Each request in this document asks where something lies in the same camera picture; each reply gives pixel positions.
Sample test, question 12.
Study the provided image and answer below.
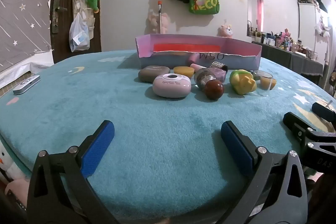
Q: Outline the snowman plush toy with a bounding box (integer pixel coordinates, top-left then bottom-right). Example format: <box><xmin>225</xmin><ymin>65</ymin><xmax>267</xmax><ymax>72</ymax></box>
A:
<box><xmin>0</xmin><ymin>139</ymin><xmax>25</xmax><ymax>184</ymax></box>

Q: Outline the white remote control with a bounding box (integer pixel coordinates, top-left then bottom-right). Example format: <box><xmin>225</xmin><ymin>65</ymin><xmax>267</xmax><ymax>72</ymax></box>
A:
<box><xmin>13</xmin><ymin>75</ymin><xmax>41</xmax><ymax>95</ymax></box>

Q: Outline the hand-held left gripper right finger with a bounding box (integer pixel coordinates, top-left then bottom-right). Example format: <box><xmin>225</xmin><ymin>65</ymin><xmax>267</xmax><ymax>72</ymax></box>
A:
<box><xmin>220</xmin><ymin>120</ymin><xmax>308</xmax><ymax>224</ymax></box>

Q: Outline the pole with orange tip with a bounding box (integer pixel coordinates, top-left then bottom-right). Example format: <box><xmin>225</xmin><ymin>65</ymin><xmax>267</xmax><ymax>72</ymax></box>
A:
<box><xmin>157</xmin><ymin>0</ymin><xmax>162</xmax><ymax>35</ymax></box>

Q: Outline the brass door handle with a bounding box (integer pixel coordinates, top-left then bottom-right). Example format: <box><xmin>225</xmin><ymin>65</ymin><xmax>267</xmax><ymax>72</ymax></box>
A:
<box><xmin>51</xmin><ymin>0</ymin><xmax>68</xmax><ymax>34</ymax></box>

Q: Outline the small yellow round disc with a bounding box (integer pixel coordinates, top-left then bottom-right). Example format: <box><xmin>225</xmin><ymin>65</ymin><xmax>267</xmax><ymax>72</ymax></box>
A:
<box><xmin>260</xmin><ymin>77</ymin><xmax>277</xmax><ymax>90</ymax></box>

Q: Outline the large yellow round disc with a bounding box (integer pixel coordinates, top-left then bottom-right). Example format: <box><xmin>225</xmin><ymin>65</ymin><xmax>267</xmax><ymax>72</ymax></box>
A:
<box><xmin>173</xmin><ymin>66</ymin><xmax>195</xmax><ymax>77</ymax></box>

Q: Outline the glitter bottle with brown cap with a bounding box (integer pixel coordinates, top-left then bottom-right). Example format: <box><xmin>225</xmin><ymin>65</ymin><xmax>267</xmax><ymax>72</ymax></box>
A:
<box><xmin>194</xmin><ymin>68</ymin><xmax>225</xmax><ymax>101</ymax></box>

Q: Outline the table with dark cloth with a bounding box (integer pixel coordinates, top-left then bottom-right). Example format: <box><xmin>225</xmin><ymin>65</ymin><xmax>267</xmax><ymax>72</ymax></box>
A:
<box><xmin>252</xmin><ymin>41</ymin><xmax>324</xmax><ymax>77</ymax></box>

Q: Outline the grey starry wall cover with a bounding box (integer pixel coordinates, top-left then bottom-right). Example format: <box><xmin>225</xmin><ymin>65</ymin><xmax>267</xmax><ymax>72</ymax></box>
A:
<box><xmin>0</xmin><ymin>0</ymin><xmax>63</xmax><ymax>72</ymax></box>

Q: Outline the clear plastic bag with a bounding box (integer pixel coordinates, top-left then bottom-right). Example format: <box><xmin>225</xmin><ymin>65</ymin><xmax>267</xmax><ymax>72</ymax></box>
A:
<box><xmin>69</xmin><ymin>13</ymin><xmax>90</xmax><ymax>52</ymax></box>

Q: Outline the green and yellow toy figure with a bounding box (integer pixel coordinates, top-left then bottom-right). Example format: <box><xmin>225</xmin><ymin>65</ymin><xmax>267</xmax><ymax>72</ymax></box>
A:
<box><xmin>229</xmin><ymin>70</ymin><xmax>257</xmax><ymax>95</ymax></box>

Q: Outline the pink round case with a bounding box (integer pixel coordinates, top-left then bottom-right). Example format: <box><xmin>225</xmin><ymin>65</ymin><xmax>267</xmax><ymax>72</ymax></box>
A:
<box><xmin>153</xmin><ymin>73</ymin><xmax>192</xmax><ymax>98</ymax></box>

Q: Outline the pink cardboard box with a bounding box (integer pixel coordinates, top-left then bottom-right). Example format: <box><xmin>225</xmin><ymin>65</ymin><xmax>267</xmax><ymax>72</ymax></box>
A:
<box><xmin>135</xmin><ymin>34</ymin><xmax>262</xmax><ymax>70</ymax></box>

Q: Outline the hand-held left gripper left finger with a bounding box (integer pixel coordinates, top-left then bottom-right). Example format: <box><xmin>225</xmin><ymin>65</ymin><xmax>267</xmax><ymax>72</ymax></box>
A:
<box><xmin>27</xmin><ymin>120</ymin><xmax>120</xmax><ymax>224</ymax></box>

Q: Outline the pink plush toy behind pole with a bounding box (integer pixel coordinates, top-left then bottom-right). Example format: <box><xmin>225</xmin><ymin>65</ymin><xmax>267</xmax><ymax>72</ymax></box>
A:
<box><xmin>148</xmin><ymin>9</ymin><xmax>169</xmax><ymax>33</ymax></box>

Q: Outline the row of bottles and figures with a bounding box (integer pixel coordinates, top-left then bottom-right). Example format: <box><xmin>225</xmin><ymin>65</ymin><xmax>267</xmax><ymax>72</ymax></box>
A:
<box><xmin>248</xmin><ymin>21</ymin><xmax>318</xmax><ymax>56</ymax></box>

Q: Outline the clear glass cup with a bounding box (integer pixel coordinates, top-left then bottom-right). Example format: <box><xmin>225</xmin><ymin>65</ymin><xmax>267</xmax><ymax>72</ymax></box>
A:
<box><xmin>251</xmin><ymin>70</ymin><xmax>274</xmax><ymax>97</ymax></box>

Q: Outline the white cabinet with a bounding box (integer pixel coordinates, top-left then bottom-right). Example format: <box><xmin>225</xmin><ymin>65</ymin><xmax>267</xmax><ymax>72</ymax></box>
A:
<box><xmin>297</xmin><ymin>0</ymin><xmax>331</xmax><ymax>65</ymax></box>

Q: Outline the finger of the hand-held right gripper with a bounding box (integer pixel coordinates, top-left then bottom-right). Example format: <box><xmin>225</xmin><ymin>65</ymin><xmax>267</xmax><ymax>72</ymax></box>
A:
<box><xmin>283</xmin><ymin>112</ymin><xmax>336</xmax><ymax>175</ymax></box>
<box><xmin>311</xmin><ymin>102</ymin><xmax>336</xmax><ymax>123</ymax></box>

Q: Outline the purple nail polish bottle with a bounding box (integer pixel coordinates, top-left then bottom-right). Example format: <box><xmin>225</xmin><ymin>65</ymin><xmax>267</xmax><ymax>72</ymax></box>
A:
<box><xmin>188</xmin><ymin>53</ymin><xmax>228</xmax><ymax>83</ymax></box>

